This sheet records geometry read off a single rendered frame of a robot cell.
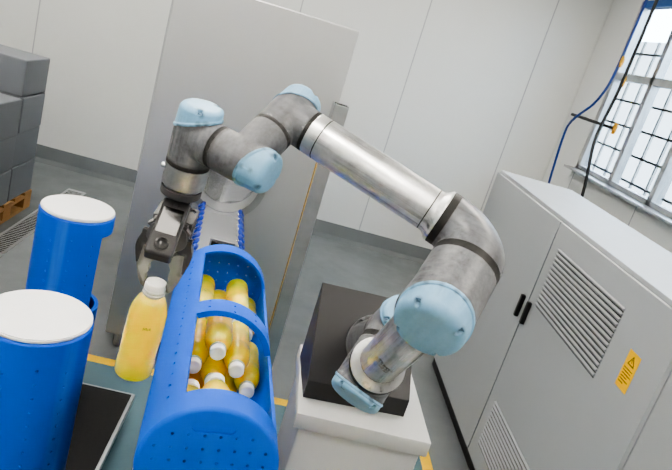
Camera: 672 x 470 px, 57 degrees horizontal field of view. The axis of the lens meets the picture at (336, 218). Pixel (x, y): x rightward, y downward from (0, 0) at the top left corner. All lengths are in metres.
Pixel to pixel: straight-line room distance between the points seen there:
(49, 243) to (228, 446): 1.49
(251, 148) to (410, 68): 5.24
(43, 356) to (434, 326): 1.13
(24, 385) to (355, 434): 0.86
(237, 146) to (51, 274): 1.73
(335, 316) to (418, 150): 4.85
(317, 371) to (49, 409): 0.76
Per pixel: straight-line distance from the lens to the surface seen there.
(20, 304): 1.92
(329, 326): 1.55
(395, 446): 1.53
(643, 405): 2.40
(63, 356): 1.81
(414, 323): 0.96
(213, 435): 1.30
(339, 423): 1.49
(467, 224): 1.01
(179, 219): 1.09
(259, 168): 0.98
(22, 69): 4.91
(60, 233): 2.58
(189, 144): 1.04
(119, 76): 6.41
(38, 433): 1.93
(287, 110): 1.07
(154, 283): 1.20
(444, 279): 0.94
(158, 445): 1.32
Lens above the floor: 1.96
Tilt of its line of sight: 16 degrees down
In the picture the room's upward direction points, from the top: 17 degrees clockwise
